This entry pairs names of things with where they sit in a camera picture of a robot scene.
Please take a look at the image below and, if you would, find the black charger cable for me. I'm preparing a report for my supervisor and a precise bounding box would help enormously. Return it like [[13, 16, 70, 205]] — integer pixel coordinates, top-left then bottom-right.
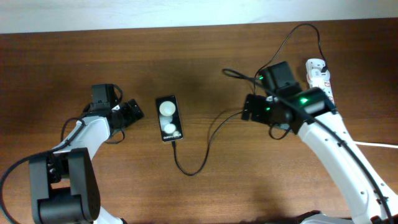
[[171, 23, 328, 177]]

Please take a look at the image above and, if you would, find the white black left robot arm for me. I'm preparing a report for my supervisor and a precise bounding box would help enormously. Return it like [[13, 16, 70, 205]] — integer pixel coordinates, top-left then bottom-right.
[[29, 84, 144, 223]]

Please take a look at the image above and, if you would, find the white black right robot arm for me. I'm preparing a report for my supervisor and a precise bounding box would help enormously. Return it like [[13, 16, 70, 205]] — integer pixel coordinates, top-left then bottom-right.
[[241, 62, 397, 223]]

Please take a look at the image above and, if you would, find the white charger adapter plug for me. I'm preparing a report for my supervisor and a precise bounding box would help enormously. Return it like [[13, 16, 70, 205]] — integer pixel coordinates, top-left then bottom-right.
[[305, 58, 330, 83]]

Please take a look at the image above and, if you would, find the white power strip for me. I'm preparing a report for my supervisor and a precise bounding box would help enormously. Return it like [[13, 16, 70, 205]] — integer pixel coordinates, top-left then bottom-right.
[[305, 58, 335, 103]]

